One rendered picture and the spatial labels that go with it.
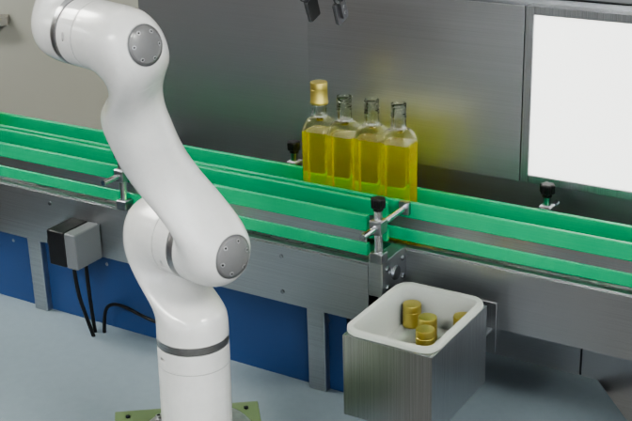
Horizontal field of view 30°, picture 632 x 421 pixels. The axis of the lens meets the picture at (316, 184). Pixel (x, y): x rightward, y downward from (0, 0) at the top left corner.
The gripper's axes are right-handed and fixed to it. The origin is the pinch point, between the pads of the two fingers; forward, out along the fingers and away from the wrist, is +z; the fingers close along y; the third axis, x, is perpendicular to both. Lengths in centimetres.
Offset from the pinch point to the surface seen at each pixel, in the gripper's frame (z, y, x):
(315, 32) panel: 20.5, 19.4, -22.2
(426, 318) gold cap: 49, -21, 21
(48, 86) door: 119, 208, -108
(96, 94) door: 126, 195, -117
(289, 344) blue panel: 65, 12, 21
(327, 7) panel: 15.3, 16.4, -24.1
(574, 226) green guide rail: 44, -40, -4
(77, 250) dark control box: 48, 58, 25
